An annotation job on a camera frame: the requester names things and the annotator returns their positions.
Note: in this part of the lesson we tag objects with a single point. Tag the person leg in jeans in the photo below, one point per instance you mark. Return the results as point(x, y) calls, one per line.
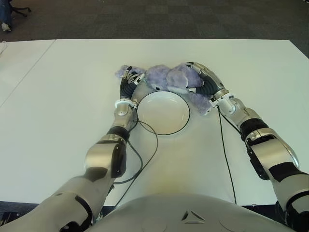
point(5, 14)

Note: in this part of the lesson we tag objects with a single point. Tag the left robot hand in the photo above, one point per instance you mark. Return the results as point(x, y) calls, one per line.
point(125, 89)

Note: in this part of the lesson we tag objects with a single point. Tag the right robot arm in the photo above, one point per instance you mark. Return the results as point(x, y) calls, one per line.
point(268, 149)

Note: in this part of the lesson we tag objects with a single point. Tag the black office chair base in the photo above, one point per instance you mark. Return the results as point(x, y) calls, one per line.
point(21, 10)

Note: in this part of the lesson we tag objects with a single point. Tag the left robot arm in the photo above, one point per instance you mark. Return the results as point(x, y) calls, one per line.
point(101, 157)

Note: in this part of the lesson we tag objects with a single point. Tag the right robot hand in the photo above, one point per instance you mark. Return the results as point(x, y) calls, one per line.
point(210, 85)

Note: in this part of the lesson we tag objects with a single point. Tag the grey robot torso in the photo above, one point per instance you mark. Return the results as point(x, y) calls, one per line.
point(157, 212)

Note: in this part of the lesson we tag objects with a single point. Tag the purple plush bunny doll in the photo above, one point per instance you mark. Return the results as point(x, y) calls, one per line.
point(169, 77)

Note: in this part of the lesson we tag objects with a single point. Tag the white plate black rim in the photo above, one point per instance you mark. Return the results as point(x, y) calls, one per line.
point(164, 112)

